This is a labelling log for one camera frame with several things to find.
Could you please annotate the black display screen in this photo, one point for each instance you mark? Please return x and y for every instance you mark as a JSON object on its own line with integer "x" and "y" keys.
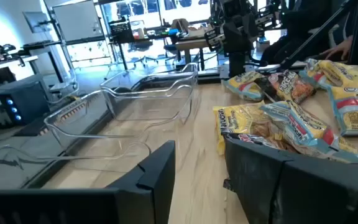
{"x": 121, "y": 31}

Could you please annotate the white whiteboard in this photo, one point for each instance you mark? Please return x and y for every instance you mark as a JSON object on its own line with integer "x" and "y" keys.
{"x": 79, "y": 21}

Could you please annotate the black standing desk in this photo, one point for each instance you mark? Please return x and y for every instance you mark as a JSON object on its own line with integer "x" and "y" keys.
{"x": 39, "y": 45}

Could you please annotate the wooden desk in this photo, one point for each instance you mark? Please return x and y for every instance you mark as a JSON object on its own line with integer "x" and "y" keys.
{"x": 191, "y": 45}

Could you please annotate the black office chair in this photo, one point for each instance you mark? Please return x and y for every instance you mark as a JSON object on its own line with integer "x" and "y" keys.
{"x": 141, "y": 49}

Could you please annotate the black computer with blue lights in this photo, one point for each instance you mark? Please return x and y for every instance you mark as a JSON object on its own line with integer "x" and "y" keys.
{"x": 26, "y": 99}

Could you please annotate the person's hand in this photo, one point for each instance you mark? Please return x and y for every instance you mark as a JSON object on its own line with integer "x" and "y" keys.
{"x": 337, "y": 48}

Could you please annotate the white desk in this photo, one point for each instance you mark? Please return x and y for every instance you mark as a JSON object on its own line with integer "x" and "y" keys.
{"x": 8, "y": 62}

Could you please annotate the person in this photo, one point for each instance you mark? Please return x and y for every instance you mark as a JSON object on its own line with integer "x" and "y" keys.
{"x": 294, "y": 18}

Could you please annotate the blue Maruchan ramen pack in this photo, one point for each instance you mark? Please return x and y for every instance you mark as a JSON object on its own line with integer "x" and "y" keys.
{"x": 300, "y": 127}
{"x": 337, "y": 73}
{"x": 244, "y": 88}
{"x": 357, "y": 112}

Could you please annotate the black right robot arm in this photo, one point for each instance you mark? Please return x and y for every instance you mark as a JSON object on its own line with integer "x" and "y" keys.
{"x": 238, "y": 40}

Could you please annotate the black diagonal frame brace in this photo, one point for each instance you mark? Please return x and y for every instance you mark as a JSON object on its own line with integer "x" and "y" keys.
{"x": 315, "y": 34}

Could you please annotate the grey monitor screen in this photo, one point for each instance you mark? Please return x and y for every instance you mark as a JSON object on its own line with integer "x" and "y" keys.
{"x": 36, "y": 21}

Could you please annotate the yellow Maruchan ramen pack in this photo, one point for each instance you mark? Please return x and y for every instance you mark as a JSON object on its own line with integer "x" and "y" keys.
{"x": 238, "y": 121}

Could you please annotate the clear plastic storage bin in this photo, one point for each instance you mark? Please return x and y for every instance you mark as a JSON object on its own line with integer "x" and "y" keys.
{"x": 82, "y": 124}
{"x": 154, "y": 105}

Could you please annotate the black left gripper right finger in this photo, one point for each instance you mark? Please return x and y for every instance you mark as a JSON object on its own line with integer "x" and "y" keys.
{"x": 306, "y": 193}

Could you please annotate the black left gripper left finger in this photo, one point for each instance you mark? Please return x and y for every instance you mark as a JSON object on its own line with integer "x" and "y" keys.
{"x": 73, "y": 208}

